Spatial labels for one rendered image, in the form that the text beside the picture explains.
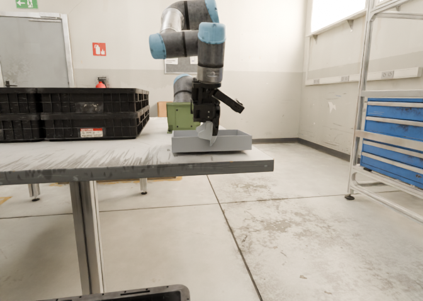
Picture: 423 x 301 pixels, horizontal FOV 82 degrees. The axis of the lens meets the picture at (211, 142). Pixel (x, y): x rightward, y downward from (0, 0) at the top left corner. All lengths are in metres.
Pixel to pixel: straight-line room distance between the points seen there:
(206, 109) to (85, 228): 0.54
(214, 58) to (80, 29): 4.07
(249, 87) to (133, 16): 2.24
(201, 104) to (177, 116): 0.57
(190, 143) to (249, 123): 3.83
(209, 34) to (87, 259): 0.79
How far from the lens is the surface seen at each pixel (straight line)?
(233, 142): 0.83
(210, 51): 0.69
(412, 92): 2.05
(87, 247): 0.95
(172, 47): 0.79
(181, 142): 0.81
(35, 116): 1.27
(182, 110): 1.29
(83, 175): 0.78
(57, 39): 4.73
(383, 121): 2.20
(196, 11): 1.15
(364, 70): 2.38
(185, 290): 0.46
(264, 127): 4.71
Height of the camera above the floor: 0.90
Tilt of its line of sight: 11 degrees down
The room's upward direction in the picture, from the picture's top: straight up
